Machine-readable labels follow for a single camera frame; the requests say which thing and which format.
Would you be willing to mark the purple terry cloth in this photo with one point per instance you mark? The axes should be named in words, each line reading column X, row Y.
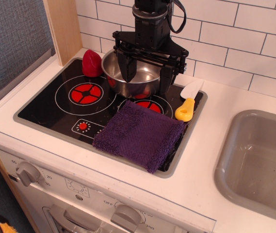
column 140, row 135

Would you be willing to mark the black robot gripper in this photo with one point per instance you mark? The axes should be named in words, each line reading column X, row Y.
column 151, row 43

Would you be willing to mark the red toy pepper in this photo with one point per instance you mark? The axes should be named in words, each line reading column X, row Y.
column 91, row 64

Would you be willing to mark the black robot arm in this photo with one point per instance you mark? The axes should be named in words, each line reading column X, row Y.
column 156, row 5

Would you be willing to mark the grey oven door handle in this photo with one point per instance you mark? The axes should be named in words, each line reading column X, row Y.
column 75, row 221

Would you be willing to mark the stainless steel pot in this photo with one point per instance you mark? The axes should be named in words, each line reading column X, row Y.
column 145, row 83

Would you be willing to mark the grey oven knob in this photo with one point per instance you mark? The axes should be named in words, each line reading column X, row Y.
column 127, row 218
column 27, row 173

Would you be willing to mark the grey right oven knob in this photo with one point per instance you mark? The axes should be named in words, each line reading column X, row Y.
column 127, row 218

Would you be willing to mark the grey left oven knob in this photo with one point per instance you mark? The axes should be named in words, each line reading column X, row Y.
column 27, row 173

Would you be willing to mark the yellow handled toy knife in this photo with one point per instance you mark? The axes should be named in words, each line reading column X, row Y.
column 186, row 111

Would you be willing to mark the wooden side post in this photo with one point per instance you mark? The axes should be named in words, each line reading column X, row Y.
column 64, row 27

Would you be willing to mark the grey plastic sink basin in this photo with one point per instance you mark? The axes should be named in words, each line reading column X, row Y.
column 246, row 169

